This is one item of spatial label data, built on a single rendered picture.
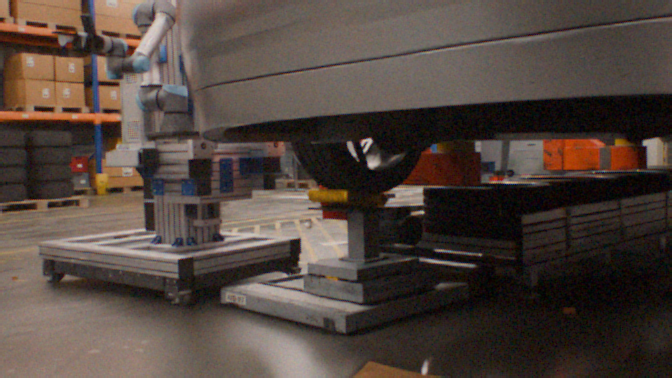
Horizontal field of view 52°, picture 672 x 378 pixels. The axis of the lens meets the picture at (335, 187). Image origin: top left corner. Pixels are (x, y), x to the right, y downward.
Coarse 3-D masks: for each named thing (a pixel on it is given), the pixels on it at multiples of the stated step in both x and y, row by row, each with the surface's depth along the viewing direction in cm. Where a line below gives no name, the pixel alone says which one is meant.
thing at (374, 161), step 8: (344, 144) 274; (352, 144) 307; (360, 144) 308; (360, 152) 309; (376, 152) 315; (384, 152) 311; (408, 152) 302; (352, 160) 278; (360, 160) 309; (368, 160) 313; (376, 160) 309; (384, 160) 306; (392, 160) 302; (400, 160) 299; (360, 168) 281; (368, 168) 304; (376, 168) 300; (384, 168) 296; (392, 168) 295
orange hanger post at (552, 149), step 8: (544, 144) 498; (552, 144) 494; (560, 144) 489; (544, 152) 499; (552, 152) 494; (560, 152) 490; (544, 160) 499; (552, 160) 494; (560, 160) 490; (544, 168) 500; (552, 168) 495; (560, 168) 491
